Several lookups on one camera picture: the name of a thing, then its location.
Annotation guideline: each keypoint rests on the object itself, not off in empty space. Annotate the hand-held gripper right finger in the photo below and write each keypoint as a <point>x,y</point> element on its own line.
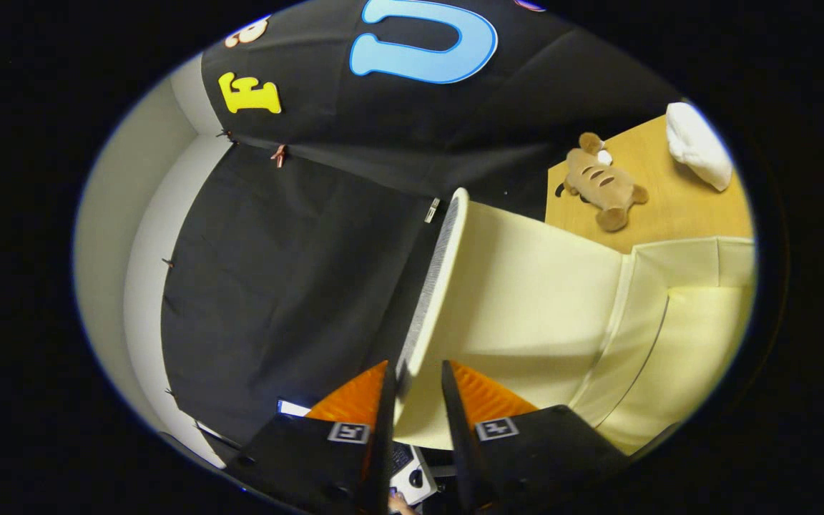
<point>463,458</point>

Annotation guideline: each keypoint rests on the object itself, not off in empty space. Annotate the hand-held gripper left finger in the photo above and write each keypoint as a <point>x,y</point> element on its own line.
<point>382,458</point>

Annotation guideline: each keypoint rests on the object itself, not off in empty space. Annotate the cream fabric storage box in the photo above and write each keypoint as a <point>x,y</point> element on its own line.
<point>526,300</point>

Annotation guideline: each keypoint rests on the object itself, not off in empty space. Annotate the computer keyboard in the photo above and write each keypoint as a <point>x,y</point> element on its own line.
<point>401,458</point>

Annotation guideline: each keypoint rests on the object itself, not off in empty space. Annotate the black computer mouse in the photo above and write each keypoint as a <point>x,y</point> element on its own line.
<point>415,477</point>

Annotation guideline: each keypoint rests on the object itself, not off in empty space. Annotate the bright computer screen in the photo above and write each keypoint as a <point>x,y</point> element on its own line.
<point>292,408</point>

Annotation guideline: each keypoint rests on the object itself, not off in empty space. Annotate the white clip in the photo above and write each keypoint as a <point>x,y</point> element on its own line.
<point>432,210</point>

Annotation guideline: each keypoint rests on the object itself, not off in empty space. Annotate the brown striped plush toy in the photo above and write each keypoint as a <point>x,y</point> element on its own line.
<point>601,186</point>

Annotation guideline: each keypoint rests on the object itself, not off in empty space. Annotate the pink clothespin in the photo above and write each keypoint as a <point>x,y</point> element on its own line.
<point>280,156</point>

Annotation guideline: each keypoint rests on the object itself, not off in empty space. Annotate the white plush toy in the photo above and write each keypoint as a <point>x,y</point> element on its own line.
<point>698,146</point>

